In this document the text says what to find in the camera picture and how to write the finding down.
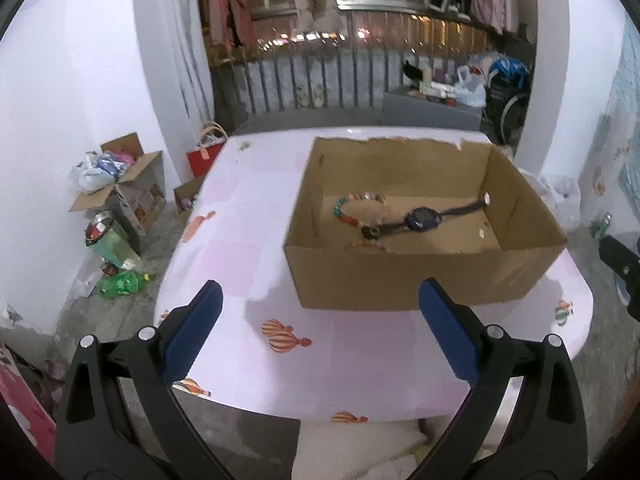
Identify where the pale green plastic bag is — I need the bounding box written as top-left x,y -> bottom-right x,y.
100,222 -> 142,271

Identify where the red pink flat box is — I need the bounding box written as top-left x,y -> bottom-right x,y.
0,345 -> 56,466

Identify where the white sheer curtain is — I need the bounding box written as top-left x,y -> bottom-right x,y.
165,0 -> 216,121

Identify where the black smartwatch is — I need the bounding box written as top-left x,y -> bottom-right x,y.
361,199 -> 493,240

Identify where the small brown cardboard box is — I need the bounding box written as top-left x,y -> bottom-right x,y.
173,176 -> 207,218

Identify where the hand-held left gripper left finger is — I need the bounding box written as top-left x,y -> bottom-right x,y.
54,280 -> 224,480

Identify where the grey cabinet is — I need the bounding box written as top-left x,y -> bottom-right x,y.
382,87 -> 483,133

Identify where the green plastic bottle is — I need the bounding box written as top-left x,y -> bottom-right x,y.
95,270 -> 151,298

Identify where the red gift bag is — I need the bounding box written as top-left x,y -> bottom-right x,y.
186,121 -> 230,178

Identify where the knotted white plastic bag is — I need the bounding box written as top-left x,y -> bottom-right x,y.
69,152 -> 118,195

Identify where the metal balcony railing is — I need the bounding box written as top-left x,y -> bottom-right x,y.
207,7 -> 488,116

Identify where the blue bag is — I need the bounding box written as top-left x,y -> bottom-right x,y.
487,57 -> 531,86

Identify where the blue patterned hanging cloth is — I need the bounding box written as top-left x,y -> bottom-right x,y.
577,15 -> 640,241

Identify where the red silver round tin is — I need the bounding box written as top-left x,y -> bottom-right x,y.
84,211 -> 115,247

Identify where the wheelchair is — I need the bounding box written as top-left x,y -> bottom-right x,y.
485,72 -> 531,146

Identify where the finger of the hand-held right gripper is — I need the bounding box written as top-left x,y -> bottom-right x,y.
598,235 -> 640,321

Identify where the printed cardboard box with flaps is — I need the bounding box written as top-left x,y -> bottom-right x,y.
69,132 -> 166,236

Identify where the hanging pink jacket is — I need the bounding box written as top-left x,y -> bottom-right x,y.
207,0 -> 256,48

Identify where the white plastic bag with handles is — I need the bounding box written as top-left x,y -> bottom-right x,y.
452,65 -> 487,108

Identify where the colourful bead bracelet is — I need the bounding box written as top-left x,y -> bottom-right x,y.
333,192 -> 391,228

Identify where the crumpled white plastic bag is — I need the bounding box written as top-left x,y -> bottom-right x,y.
522,170 -> 583,226

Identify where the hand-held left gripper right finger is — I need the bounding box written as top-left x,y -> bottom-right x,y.
407,277 -> 588,480

